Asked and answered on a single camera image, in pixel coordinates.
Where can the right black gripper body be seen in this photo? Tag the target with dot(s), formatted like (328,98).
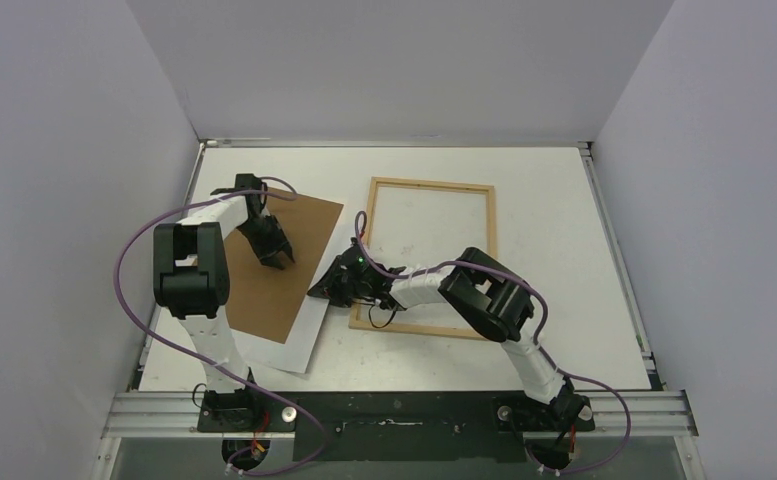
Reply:
(338,279)

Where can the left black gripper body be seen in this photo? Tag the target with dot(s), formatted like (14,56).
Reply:
(264,233)

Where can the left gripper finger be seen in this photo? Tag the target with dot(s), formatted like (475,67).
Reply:
(281,243)
(274,258)

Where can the brown cardboard backing board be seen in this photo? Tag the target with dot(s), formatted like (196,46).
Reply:
(308,222)

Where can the light wooden picture frame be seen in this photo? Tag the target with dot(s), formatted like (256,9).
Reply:
(418,224)

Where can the white photo paper sheet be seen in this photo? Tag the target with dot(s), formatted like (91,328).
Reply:
(302,338)

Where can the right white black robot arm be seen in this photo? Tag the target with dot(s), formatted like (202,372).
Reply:
(494,301)

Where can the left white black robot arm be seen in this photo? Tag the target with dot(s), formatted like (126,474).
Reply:
(191,280)

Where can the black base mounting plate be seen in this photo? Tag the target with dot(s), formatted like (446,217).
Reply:
(398,426)

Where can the aluminium front rail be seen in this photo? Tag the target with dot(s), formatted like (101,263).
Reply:
(165,414)

